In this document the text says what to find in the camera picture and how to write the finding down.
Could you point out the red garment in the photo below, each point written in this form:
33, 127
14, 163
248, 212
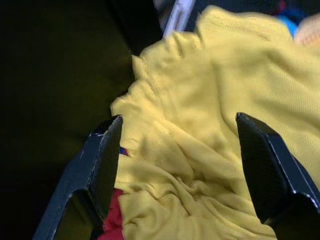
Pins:
113, 217

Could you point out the white metal bar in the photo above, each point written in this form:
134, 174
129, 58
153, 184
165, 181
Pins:
177, 17

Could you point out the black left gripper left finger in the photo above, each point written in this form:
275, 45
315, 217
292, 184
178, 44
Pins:
82, 175

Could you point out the yellow garment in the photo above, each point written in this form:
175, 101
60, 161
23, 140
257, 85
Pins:
205, 105

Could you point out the blue cloth item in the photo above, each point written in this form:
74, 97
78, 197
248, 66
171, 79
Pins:
290, 21

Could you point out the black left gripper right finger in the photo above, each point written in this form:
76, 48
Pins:
270, 175

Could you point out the pale orange cloth item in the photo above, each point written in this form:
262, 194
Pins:
308, 31

